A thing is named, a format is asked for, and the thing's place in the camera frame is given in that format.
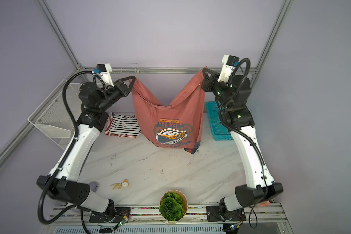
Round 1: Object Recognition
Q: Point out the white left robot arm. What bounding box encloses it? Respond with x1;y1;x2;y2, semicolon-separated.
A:
37;70;136;225

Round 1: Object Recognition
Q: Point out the white mesh lower shelf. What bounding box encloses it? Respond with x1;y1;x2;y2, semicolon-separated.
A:
58;129;75;150

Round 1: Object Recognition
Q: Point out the dark red tank top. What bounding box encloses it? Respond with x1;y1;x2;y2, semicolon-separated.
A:
131;71;205;154

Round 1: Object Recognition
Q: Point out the white wire wall basket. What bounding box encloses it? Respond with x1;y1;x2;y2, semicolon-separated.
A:
109;63;140;81

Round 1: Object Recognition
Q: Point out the black white striped tank top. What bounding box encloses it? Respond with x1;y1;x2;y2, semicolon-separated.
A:
104;112;141;138

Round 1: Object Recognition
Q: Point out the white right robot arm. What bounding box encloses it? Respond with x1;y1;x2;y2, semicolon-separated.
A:
202;55;283;225

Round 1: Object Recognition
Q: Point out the aluminium front rail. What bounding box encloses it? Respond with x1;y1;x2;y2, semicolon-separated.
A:
52;203;288;225

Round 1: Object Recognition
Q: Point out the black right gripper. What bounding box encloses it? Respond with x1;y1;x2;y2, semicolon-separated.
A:
200;68;232;112

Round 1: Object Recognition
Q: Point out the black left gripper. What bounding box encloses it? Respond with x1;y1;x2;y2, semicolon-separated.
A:
98;77;136;113

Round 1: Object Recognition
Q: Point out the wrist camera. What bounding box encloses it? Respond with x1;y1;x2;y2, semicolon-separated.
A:
94;63;114;87
217;55;239;83

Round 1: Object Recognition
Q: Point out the pink watering can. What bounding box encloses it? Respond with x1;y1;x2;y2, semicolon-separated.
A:
258;201;271;207

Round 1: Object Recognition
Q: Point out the small yellow white toy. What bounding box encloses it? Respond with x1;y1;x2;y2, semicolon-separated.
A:
111;179;129;190

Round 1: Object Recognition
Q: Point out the green plant in pot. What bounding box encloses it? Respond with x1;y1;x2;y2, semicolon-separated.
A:
159;190;188;222

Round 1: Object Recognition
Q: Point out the grey oval pad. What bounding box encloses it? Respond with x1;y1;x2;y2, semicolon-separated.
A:
88;181;99;192

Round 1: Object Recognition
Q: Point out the teal plastic basket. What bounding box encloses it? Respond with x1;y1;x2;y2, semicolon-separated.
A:
205;102;233;141

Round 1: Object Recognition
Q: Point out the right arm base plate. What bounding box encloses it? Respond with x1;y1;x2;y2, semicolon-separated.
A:
206;203;246;222

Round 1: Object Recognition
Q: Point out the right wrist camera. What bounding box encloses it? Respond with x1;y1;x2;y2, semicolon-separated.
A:
217;55;239;83

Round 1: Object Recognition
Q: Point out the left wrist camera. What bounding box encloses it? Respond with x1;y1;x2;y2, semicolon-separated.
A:
94;63;114;87

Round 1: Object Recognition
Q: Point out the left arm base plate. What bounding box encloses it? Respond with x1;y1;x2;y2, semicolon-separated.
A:
89;207;131;223

